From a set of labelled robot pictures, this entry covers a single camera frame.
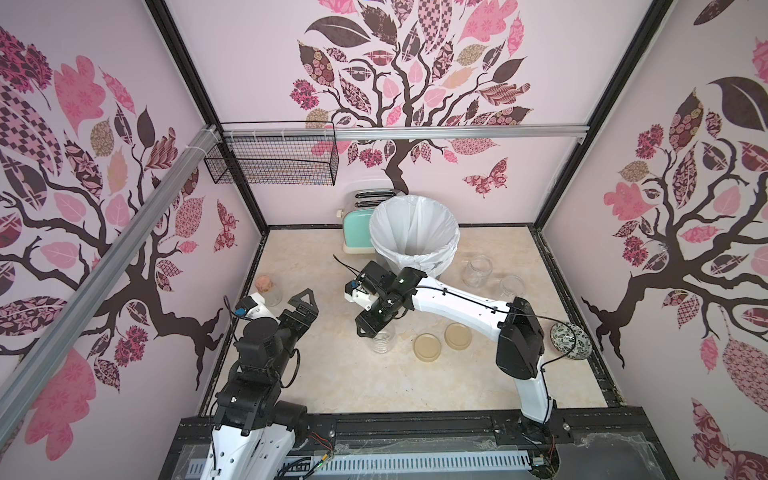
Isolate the glass jar tan lid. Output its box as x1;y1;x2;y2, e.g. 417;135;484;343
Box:
369;324;397;354
498;274;526;300
462;255;493;289

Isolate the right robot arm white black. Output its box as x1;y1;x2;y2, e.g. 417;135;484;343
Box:
344;261;555;428

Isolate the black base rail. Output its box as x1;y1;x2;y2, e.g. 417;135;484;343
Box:
160;407;676;479

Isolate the aluminium rail back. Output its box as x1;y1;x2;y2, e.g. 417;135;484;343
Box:
224;124;589;141

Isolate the aluminium rail left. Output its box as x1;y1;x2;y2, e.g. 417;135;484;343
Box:
1;126;221;443

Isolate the patterned ball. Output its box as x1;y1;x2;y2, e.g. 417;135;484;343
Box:
550;323;593;361

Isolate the aluminium rail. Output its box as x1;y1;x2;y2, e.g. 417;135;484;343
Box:
1;126;221;443
224;124;589;141

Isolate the white trash bag liner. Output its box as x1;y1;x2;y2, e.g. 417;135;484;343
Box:
370;195;460;278

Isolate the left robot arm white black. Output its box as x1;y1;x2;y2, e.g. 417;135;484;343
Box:
201;289;319;479

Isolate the white slotted cable duct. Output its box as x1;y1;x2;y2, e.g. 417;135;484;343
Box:
313;451;532;478

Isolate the small jar pink lid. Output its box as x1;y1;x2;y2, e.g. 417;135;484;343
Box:
253;275;282;308

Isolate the black wire basket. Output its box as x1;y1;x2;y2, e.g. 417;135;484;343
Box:
205;120;340;186

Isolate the mint green toaster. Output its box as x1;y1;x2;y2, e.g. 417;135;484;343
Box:
338;188;398;254

